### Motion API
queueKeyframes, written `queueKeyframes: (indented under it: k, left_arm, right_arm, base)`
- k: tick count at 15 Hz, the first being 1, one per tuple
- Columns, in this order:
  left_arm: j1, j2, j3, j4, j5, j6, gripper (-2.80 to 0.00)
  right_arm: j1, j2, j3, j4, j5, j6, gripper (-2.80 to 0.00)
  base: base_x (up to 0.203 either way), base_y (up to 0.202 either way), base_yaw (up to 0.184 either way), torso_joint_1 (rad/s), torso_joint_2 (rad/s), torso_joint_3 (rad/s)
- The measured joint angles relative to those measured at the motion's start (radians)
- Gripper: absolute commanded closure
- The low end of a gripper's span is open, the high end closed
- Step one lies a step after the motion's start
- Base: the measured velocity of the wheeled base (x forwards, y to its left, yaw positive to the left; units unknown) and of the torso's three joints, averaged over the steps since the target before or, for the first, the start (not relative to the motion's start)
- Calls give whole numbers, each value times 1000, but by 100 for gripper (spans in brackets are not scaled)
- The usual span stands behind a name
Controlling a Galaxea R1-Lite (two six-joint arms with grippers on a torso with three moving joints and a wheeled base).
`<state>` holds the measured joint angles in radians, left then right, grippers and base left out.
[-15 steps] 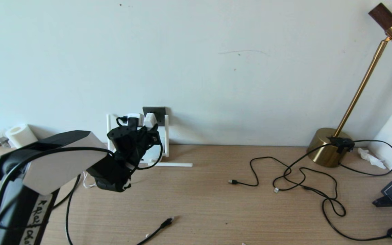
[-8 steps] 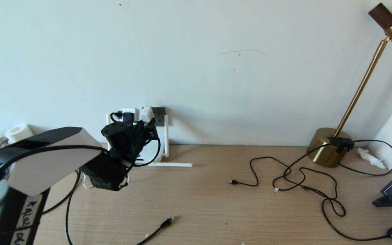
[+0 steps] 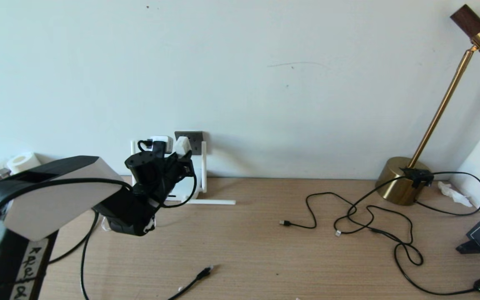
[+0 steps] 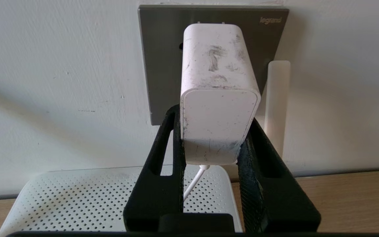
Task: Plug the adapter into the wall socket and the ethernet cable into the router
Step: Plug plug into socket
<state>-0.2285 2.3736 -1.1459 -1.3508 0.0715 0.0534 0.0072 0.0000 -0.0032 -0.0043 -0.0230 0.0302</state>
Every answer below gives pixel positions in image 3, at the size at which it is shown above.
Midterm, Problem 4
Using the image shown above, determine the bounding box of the grey wall socket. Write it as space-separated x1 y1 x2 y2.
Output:
175 131 204 155

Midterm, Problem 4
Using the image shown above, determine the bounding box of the white power adapter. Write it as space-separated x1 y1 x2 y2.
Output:
172 136 192 158

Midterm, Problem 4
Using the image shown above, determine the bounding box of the black stand clip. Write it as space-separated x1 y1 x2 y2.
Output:
456 240 480 255

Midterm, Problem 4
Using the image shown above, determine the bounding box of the black clip on lamp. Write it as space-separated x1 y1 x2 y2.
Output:
399 167 435 188

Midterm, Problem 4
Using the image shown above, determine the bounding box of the white router with antennas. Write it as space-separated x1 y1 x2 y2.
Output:
130 140 237 206

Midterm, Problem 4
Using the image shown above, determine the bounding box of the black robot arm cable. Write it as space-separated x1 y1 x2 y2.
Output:
0 140 198 292

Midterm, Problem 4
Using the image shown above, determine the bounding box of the crumpled white tissue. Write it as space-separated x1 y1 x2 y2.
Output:
438 181 473 208

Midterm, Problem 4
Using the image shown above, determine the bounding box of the black USB cable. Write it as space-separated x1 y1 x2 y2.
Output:
279 192 425 266

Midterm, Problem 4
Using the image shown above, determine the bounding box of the white paper roll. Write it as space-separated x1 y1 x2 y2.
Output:
7 152 41 175

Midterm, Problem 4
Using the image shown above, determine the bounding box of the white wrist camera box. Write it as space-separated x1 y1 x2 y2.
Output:
148 136 174 153

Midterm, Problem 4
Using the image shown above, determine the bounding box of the gold desk lamp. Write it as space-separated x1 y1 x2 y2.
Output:
375 4 480 206

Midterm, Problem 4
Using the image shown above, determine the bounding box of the black ethernet cable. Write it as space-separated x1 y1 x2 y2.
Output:
48 210 215 300

